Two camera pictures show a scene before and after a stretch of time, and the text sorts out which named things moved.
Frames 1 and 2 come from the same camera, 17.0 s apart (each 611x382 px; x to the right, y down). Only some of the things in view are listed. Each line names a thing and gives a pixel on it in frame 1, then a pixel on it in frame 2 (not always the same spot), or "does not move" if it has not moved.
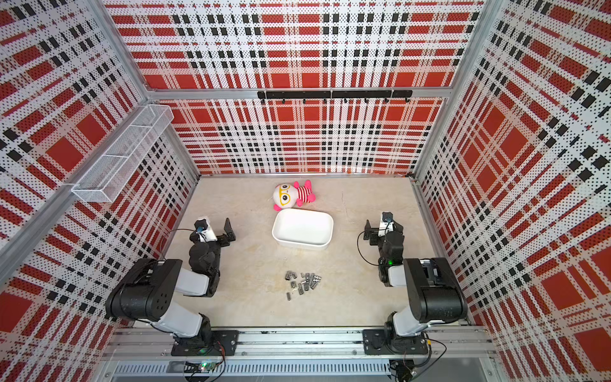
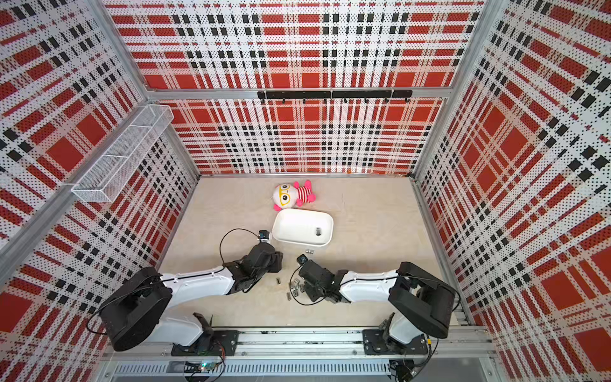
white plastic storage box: x=303 y=229 does not move
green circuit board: x=201 y=367 does not move
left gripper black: x=229 y=232 -> x=276 y=259
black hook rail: x=337 y=94 does not move
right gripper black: x=369 y=230 -> x=309 y=291
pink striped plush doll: x=286 y=196 does not move
